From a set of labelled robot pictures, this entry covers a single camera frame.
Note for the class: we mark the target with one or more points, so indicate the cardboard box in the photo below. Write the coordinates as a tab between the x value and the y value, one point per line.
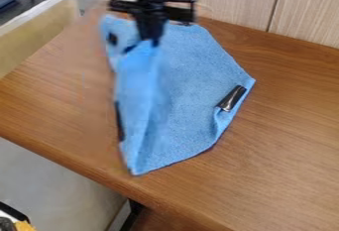
31	30

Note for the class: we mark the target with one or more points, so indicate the blue cloth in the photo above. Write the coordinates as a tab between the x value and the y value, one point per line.
176	89

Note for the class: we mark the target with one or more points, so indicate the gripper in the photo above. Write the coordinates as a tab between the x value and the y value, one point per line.
152	13

